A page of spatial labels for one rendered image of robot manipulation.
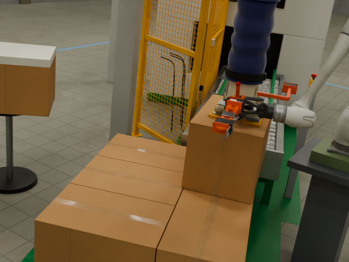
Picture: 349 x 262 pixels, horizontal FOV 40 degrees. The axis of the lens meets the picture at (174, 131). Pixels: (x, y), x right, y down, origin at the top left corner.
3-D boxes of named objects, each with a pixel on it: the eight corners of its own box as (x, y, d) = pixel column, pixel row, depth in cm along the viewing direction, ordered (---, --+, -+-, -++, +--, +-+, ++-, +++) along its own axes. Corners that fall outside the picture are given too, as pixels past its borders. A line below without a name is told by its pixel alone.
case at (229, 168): (204, 149, 323) (213, 93, 308) (263, 162, 314) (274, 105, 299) (180, 187, 269) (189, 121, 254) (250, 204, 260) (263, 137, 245)
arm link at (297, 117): (283, 125, 240) (282, 125, 253) (314, 131, 237) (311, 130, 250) (287, 104, 239) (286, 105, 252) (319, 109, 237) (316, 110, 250)
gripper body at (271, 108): (275, 106, 241) (257, 103, 242) (272, 122, 244) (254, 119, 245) (276, 102, 248) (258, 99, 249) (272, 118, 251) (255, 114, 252)
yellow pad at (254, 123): (249, 106, 292) (250, 99, 290) (265, 109, 289) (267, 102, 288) (241, 124, 261) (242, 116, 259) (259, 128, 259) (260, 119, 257)
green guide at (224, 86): (225, 68, 543) (226, 61, 540) (234, 69, 542) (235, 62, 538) (202, 109, 397) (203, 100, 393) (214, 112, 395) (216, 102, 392)
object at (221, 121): (214, 126, 224) (216, 116, 222) (230, 129, 222) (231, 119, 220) (211, 131, 216) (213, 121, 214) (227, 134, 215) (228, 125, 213)
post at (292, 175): (283, 193, 394) (310, 77, 357) (292, 195, 393) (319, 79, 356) (283, 197, 388) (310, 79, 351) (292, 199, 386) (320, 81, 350)
